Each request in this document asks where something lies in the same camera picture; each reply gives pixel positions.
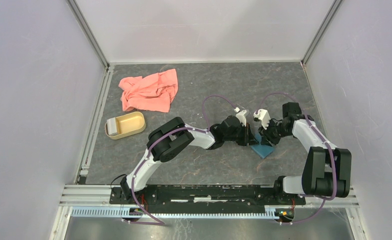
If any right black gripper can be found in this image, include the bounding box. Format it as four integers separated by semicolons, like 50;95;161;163
258;118;291;147

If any blue card holder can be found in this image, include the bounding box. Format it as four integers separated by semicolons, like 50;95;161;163
250;133;275;159

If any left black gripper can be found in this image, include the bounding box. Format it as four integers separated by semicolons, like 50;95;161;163
224;123;259;147

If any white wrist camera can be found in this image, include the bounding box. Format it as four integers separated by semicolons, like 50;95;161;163
253;109;271;130
234;107;249;127

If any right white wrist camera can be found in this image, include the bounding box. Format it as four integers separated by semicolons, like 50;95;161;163
253;109;271;130

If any aluminium frame rail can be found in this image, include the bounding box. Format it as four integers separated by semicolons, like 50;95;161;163
50;184;368;240

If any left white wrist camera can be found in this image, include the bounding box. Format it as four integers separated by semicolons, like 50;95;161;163
234;107;249;127

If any gold oval tray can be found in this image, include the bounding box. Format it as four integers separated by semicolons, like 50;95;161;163
105;111;146;140

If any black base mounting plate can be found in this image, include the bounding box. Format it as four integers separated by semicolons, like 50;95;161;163
109;184;306;215

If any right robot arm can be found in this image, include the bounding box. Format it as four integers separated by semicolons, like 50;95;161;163
254;102;352;204

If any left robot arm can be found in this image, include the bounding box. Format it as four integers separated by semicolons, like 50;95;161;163
120;115;259;204

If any pink crumpled cloth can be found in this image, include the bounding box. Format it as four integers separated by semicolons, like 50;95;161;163
118;69;178;113

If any silver card in tray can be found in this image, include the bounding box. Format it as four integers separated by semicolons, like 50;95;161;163
106;117;118;136

